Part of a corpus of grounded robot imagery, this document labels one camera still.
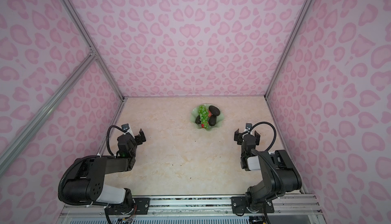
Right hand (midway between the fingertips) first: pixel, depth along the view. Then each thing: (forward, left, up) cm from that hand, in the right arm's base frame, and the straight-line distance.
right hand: (247, 129), depth 92 cm
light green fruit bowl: (+10, +16, -6) cm, 20 cm away
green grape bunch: (+9, +26, +1) cm, 28 cm away
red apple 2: (+5, +27, -4) cm, 28 cm away
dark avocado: (+15, +19, -2) cm, 25 cm away
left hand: (-2, +68, +2) cm, 68 cm away
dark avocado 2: (+9, +21, -4) cm, 23 cm away
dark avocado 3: (+8, +30, -3) cm, 31 cm away
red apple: (+13, +22, -3) cm, 26 cm away
